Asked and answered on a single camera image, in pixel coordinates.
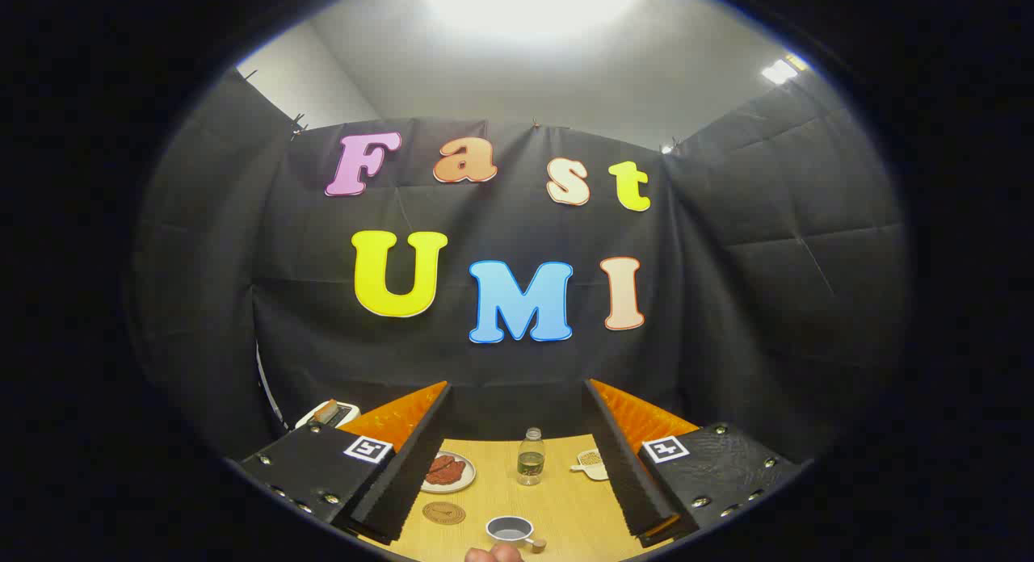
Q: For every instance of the round cork coaster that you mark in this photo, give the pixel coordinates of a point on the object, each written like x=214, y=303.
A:
x=443, y=513

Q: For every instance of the small ceiling light panel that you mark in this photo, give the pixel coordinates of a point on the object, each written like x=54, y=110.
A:
x=781, y=69

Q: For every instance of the toast slice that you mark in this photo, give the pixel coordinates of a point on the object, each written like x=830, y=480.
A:
x=325, y=412

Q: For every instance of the red meat slices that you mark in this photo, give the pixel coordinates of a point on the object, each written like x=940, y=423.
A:
x=444, y=469

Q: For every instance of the clear plastic water bottle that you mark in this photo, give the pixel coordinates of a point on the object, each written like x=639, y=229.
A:
x=531, y=463

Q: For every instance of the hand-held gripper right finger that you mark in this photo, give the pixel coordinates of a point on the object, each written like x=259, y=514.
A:
x=626, y=473

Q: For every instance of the white round plate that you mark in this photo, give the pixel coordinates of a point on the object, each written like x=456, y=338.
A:
x=468, y=480

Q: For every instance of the white divided condiment dish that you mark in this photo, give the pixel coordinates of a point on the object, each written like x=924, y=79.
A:
x=590, y=465

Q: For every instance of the white toaster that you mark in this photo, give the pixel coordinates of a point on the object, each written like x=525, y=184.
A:
x=346, y=413

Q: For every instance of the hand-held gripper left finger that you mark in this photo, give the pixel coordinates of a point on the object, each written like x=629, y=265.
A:
x=408, y=473

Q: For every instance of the wooden table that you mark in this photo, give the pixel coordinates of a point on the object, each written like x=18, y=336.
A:
x=565, y=497

